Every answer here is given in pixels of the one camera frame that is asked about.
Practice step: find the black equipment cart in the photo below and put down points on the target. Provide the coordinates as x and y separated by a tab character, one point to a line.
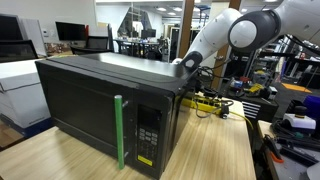
266	106

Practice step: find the blue plastic bin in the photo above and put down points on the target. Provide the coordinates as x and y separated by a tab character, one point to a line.
312	106

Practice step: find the black computer monitor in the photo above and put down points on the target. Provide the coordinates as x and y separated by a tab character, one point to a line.
70	31
10	28
148	34

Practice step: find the orange floor mat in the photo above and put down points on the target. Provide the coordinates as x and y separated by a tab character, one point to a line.
296	87

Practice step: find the white cardboard box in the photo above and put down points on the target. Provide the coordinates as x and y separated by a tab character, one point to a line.
20	93

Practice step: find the white board panel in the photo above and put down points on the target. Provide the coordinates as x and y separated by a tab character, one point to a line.
33	36

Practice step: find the black metal bar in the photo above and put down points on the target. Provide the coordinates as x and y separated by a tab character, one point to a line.
298	155

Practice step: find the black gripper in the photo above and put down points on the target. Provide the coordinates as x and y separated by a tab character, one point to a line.
210	92

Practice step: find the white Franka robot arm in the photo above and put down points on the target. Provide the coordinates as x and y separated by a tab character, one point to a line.
213	33

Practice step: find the black microwave oven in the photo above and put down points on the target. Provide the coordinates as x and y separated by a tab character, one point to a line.
100	100

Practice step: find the yellow tool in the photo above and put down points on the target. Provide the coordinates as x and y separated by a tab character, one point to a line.
256	88

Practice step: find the white box with black knob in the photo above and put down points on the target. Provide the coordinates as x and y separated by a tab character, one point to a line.
298	120

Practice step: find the brown parts pile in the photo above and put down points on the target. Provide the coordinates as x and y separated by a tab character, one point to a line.
58	48

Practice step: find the white wall thermostat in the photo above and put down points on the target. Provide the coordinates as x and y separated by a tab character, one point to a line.
45	32

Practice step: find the small white box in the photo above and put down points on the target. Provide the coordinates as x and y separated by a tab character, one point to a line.
272	92

